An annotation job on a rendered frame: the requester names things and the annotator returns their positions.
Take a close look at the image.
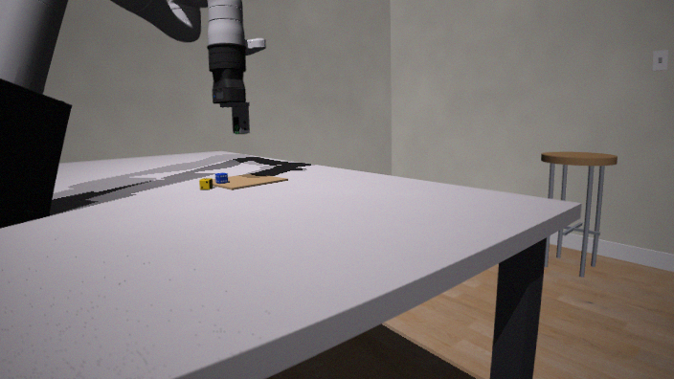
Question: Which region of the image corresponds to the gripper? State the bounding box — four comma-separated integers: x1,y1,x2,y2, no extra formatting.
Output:
207,18,266,134

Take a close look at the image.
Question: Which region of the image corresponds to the tan flat mat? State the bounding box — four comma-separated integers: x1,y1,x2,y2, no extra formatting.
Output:
213,173,288,190

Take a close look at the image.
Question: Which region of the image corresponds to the yellow die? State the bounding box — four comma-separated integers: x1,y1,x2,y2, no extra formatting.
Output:
199,178,213,190

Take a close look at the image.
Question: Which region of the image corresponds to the blue die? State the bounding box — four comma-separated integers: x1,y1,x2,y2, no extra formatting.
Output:
215,172,228,184

